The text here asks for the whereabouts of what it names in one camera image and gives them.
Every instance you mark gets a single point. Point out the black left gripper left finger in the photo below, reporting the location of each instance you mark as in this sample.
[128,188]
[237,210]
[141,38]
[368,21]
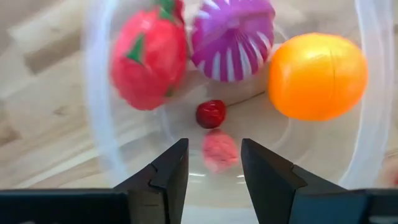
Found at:
[168,180]

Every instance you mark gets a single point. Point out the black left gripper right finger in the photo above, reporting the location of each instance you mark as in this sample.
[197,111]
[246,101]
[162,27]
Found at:
[267,180]

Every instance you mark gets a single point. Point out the small pink toy piece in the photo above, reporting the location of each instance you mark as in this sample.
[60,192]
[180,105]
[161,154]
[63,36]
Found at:
[220,149]

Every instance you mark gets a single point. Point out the dark red toy cherry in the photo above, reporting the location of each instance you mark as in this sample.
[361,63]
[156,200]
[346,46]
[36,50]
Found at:
[211,114]

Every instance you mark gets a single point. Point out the clear plastic tupperware container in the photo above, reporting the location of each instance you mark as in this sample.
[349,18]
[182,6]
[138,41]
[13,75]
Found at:
[99,93]

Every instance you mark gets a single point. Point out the orange toy orange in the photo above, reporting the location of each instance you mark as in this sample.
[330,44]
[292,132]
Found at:
[317,76]

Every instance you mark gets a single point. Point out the red dragon fruit toy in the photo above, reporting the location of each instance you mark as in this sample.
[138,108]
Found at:
[149,62]

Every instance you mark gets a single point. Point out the purple white striped toy onion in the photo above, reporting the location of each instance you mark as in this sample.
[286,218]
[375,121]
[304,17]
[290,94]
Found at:
[233,40]

